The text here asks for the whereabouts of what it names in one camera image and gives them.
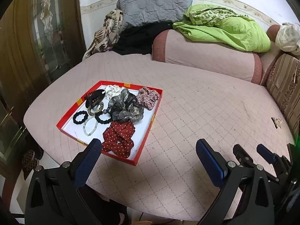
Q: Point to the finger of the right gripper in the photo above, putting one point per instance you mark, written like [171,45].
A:
[280,164]
[243,157]

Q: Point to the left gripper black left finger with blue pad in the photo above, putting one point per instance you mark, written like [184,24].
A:
[84,162]

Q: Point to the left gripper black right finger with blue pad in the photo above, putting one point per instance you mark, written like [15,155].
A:
[213,162]

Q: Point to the red polka dot scrunchie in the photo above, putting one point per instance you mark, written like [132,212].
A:
[118,138]

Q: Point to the black hair claw clip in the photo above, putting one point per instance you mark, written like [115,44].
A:
[94,98]

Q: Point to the grey satin scrunchie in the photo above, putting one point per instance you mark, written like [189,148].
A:
[125,108]

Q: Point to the white cherry print scrunchie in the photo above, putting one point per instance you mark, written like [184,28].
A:
[112,91]

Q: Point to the pink checked scrunchie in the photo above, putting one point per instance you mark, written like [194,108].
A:
[147,97]

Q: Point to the small gold hair pin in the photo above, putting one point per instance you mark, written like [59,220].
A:
[277,122]

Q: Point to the pink quilted mattress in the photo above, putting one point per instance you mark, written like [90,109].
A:
[169,180]

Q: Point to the red shallow box tray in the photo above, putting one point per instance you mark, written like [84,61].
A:
[142,128]

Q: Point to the striped brown cushion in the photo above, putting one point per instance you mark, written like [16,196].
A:
[283,85]

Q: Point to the white plastic bag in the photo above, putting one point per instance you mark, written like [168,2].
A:
[288,37]

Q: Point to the pink bolster pillow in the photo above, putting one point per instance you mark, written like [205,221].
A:
[172,47]

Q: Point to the leaf print beige cloth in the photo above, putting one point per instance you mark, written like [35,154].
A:
[108,35]

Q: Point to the green crumpled cloth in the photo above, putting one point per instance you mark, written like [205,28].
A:
[215,24]

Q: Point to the black cloth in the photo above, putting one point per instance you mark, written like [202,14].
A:
[139,39]

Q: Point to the wooden glass door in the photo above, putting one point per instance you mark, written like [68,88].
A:
[41,40]

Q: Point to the grey quilted pillow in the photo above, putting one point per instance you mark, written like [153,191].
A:
[142,12]

